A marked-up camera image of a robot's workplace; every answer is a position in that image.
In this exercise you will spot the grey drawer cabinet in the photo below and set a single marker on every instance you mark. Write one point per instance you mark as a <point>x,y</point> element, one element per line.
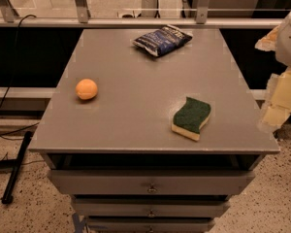
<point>128,124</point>

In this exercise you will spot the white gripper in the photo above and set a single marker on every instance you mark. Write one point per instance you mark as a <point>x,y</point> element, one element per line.
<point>290,43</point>

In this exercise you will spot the top grey drawer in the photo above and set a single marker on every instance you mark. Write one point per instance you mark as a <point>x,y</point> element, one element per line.
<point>150,182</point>

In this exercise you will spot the orange fruit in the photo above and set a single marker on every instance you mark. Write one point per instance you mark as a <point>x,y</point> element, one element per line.
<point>86,89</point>

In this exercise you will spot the grey drawer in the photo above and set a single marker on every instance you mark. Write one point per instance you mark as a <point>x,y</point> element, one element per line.
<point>150,207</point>
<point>150,182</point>
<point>150,225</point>

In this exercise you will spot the metal railing frame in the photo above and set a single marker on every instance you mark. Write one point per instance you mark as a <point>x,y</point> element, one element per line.
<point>141,13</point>

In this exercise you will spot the blue snack bag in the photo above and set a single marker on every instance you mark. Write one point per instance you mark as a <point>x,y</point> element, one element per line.
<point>163,40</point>

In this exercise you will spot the middle grey drawer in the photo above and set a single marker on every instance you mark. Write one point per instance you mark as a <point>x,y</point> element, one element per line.
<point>150,207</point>

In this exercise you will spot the black floor stand leg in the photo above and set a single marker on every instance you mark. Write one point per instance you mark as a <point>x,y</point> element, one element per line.
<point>7,197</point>

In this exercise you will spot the green yellow sponge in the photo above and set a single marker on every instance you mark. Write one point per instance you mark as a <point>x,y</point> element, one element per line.
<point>190,118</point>

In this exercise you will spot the bottom grey drawer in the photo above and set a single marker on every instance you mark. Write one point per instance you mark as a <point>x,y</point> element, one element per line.
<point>150,225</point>

